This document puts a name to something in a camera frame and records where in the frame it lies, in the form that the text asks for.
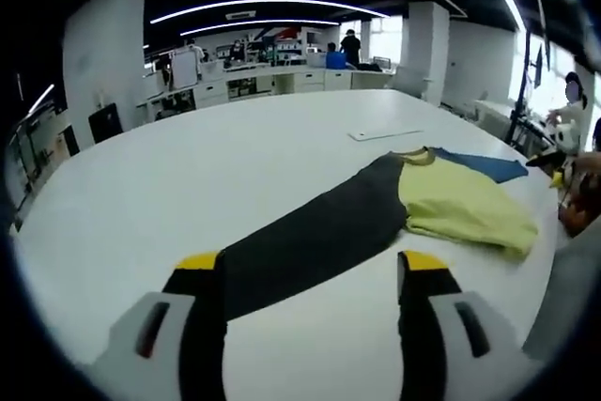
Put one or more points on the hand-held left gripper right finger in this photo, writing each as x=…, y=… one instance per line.
x=460, y=340

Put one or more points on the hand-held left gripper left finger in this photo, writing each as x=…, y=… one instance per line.
x=155, y=340

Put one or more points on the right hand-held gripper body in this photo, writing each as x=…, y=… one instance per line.
x=562, y=137

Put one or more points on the white template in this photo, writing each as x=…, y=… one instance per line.
x=375, y=134

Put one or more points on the yellow blue black garment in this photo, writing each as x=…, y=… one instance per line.
x=319, y=241

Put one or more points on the person's right hand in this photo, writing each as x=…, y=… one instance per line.
x=582, y=199

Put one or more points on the black monitor stand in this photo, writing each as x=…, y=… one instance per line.
x=539, y=65

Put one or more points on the pale mesh office chair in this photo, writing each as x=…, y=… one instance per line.
x=413, y=84

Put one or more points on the long white counter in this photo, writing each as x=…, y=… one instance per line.
x=300, y=79

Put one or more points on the short ceiling light strip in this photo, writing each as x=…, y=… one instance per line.
x=258, y=22

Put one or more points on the long ceiling light strip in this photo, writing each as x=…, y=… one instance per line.
x=267, y=0

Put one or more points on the ceiling air vent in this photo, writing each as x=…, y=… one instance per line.
x=240, y=15

